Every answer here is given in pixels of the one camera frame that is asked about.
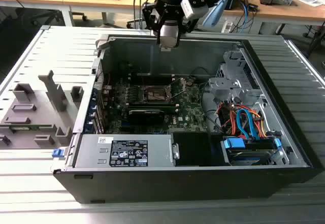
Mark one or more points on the blue case latch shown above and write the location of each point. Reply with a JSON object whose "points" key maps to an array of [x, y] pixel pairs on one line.
{"points": [[57, 153]]}

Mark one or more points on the grey power supply unit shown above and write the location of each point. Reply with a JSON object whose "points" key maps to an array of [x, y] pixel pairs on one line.
{"points": [[89, 145]]}

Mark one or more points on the black office chair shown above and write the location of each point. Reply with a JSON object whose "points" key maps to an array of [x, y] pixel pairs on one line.
{"points": [[20, 36]]}

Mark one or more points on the silver CPU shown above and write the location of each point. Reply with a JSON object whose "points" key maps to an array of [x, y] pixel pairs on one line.
{"points": [[169, 34]]}

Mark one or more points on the metal drive cage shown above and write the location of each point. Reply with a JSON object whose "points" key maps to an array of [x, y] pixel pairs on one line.
{"points": [[223, 84]]}

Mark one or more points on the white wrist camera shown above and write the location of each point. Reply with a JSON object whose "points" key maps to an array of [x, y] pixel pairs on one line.
{"points": [[187, 8]]}

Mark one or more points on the CPU socket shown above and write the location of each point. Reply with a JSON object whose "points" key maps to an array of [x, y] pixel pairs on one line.
{"points": [[155, 94]]}

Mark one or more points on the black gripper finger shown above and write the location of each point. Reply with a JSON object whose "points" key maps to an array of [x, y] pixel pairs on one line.
{"points": [[152, 15], [185, 23]]}

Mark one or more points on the office chair base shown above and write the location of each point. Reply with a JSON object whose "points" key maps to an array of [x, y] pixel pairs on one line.
{"points": [[134, 20]]}

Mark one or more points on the green RAM stick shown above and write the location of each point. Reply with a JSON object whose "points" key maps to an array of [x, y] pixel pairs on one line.
{"points": [[25, 127]]}

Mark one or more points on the RAM stick with yellow edge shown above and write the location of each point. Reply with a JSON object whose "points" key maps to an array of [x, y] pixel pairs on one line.
{"points": [[152, 105]]}

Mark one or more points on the low-profile graphics card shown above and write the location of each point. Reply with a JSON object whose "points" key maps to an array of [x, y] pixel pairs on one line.
{"points": [[144, 117]]}

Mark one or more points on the round coin battery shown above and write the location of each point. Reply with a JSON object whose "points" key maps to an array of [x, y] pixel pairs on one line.
{"points": [[190, 83]]}

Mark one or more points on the grey parts rack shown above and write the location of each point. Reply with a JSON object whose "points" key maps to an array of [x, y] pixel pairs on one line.
{"points": [[38, 99]]}

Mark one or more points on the hard disk in blue carrier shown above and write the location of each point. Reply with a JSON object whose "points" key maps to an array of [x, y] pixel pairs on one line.
{"points": [[243, 155]]}

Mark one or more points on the black open PC case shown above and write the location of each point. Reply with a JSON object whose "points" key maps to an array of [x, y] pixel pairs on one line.
{"points": [[152, 186]]}

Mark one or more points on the white power strip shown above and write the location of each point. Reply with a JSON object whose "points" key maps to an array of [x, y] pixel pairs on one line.
{"points": [[226, 27]]}

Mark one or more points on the green motherboard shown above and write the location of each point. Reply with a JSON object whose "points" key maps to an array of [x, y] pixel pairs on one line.
{"points": [[193, 107]]}

